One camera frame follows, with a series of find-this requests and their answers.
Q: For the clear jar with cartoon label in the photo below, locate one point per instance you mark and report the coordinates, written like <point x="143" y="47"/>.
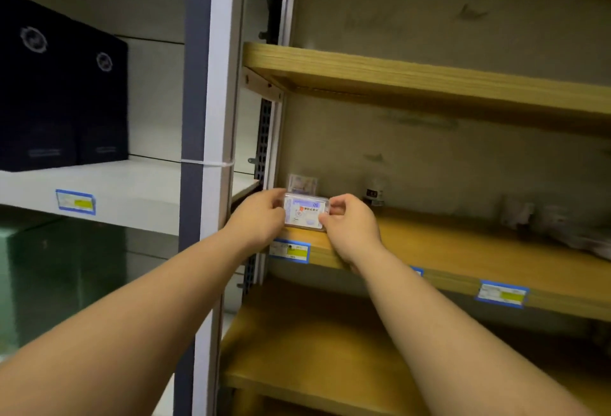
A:
<point x="587" y="239"/>

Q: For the wooden shelf with blue labels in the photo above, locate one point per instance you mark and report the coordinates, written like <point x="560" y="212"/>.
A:
<point x="477" y="258"/>

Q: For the clear box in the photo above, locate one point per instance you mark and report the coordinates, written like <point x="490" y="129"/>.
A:
<point x="301" y="184"/>
<point x="305" y="210"/>

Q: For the person's left forearm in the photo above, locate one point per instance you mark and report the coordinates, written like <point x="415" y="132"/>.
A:
<point x="119" y="334"/>

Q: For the person's right forearm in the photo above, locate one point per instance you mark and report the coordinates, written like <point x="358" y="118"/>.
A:
<point x="453" y="349"/>

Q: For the person's right hand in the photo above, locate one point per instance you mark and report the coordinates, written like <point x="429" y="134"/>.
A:
<point x="353" y="234"/>

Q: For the white shelf board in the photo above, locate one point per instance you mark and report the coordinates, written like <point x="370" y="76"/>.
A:
<point x="143" y="191"/>

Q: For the blue framed price label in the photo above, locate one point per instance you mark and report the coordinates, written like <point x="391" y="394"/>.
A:
<point x="290" y="251"/>
<point x="75" y="202"/>
<point x="417" y="271"/>
<point x="501" y="294"/>

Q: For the white metal shelf bracket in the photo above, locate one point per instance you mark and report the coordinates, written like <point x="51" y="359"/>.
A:
<point x="262" y="86"/>

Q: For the person's left hand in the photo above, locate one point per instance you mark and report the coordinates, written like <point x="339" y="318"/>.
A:
<point x="258" y="224"/>

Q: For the green storage box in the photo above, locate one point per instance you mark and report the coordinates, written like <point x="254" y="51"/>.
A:
<point x="57" y="277"/>

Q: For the white grey metal upright post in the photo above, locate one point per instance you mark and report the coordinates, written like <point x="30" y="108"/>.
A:
<point x="217" y="72"/>

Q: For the white slotted rack rail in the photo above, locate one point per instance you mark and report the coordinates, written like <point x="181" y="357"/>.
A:
<point x="286" y="10"/>

